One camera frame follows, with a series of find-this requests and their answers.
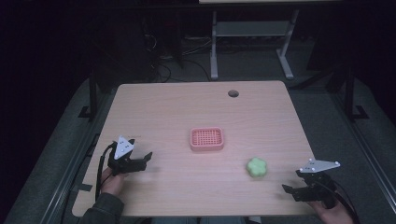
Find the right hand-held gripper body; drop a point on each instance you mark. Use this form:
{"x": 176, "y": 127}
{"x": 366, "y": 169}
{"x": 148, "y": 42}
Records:
{"x": 320, "y": 183}

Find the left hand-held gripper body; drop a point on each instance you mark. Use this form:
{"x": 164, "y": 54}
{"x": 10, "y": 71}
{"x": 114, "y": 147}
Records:
{"x": 121, "y": 149}

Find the green flower-shaped soap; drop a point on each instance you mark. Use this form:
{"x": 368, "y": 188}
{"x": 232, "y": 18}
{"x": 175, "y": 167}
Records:
{"x": 257, "y": 167}

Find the pink soap dish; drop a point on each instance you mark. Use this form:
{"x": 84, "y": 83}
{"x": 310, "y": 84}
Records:
{"x": 207, "y": 138}

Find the person's left hand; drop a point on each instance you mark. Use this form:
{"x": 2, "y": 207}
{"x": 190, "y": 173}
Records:
{"x": 112, "y": 183}

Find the person's right hand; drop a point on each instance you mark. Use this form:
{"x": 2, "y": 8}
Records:
{"x": 331, "y": 215}

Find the black metal stand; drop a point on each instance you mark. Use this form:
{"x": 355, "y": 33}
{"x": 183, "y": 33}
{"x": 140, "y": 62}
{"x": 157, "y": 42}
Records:
{"x": 92, "y": 93}
{"x": 350, "y": 93}

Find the white metal stand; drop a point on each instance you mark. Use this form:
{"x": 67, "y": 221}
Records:
{"x": 214, "y": 46}

